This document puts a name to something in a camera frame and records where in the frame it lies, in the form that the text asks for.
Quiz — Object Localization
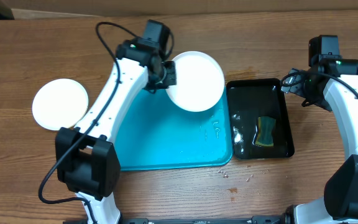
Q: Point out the white plate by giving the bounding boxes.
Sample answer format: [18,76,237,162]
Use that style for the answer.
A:
[166,51,225,112]
[32,78,89,131]

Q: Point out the green yellow sponge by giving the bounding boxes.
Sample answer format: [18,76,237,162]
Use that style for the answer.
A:
[254,116,276,147]

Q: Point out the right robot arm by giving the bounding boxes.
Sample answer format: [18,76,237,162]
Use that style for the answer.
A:
[281,58,358,223]

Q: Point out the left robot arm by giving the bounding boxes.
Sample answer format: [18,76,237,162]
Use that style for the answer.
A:
[51,37,176,223]

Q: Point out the teal plastic tray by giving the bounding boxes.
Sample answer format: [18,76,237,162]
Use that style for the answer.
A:
[114,90,232,171]

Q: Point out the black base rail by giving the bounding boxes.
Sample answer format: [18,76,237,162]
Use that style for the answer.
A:
[63,215,288,224]

